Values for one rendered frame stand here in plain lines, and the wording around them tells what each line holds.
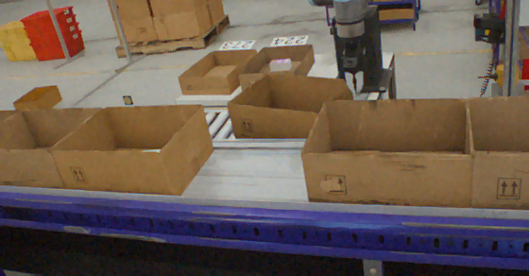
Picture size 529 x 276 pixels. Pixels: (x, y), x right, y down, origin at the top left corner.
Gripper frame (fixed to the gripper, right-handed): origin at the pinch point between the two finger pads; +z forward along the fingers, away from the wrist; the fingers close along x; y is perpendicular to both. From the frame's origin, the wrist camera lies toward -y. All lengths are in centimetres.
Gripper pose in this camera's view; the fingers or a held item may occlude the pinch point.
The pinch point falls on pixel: (355, 92)
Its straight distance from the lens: 169.6
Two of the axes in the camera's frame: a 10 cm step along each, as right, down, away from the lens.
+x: -9.5, 0.2, 3.2
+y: 2.7, -4.9, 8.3
